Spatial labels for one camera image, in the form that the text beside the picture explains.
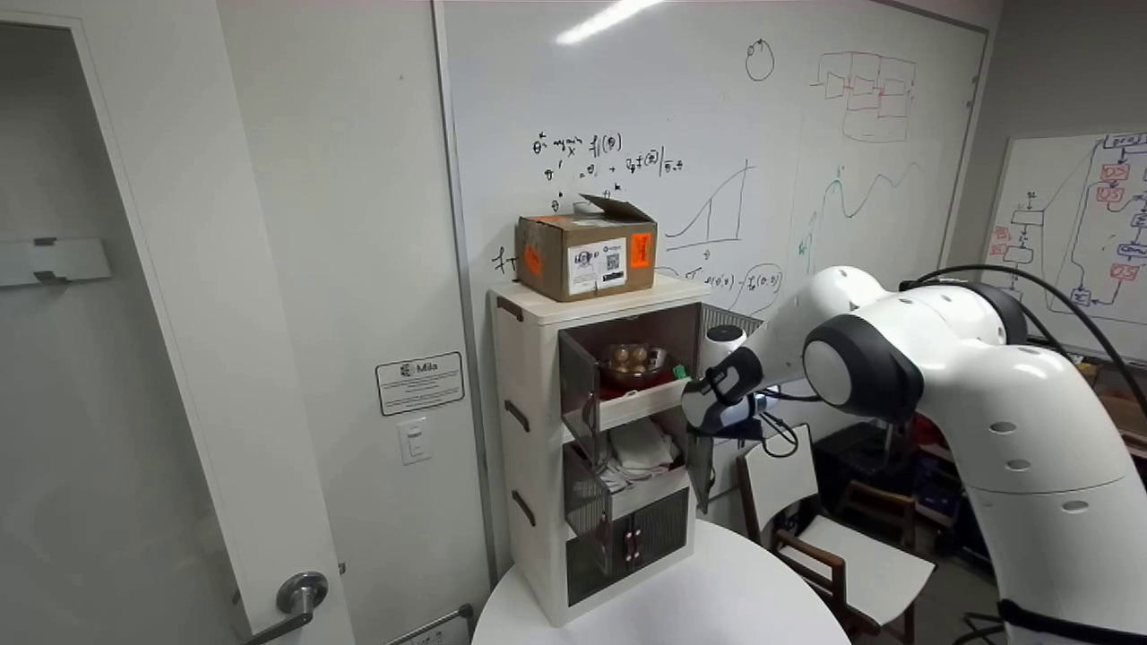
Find wall sign plate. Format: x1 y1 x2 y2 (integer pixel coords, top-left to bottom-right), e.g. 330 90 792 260
375 352 467 415

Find silver door handle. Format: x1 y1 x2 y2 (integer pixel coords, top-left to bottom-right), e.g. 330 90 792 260
249 570 330 645

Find white wooden chair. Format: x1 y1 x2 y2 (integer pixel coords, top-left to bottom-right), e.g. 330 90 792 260
744 430 936 640

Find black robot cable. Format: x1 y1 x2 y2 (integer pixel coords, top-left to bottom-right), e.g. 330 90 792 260
893 260 1147 415

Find cardboard box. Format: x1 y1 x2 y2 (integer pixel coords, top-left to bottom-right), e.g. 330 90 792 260
516 197 658 302

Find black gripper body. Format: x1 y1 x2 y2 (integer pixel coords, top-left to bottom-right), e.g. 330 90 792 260
694 353 763 441

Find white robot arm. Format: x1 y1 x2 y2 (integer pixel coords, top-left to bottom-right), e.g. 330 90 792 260
682 263 1147 645

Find grey wall mounted bracket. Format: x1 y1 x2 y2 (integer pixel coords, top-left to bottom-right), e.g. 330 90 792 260
0 236 113 286

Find white room door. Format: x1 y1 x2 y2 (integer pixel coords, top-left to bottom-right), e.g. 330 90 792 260
0 10 361 645

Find white folded towel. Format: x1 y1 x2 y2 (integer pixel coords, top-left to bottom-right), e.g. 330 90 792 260
610 422 679 477

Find white plastic shelf cabinet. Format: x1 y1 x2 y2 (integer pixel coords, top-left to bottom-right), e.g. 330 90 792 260
488 274 713 622

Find bowl in top shelf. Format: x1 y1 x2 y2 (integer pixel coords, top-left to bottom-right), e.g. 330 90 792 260
608 344 668 391

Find standing whiteboard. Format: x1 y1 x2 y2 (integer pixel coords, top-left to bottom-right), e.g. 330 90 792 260
986 132 1147 358

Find large wall whiteboard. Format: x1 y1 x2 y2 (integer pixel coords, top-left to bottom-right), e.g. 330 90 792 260
429 0 990 314

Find white light switch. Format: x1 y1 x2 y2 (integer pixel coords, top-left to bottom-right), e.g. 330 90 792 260
401 418 429 465

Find bottom shelf doors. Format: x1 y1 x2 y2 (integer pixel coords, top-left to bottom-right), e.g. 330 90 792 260
566 489 689 603

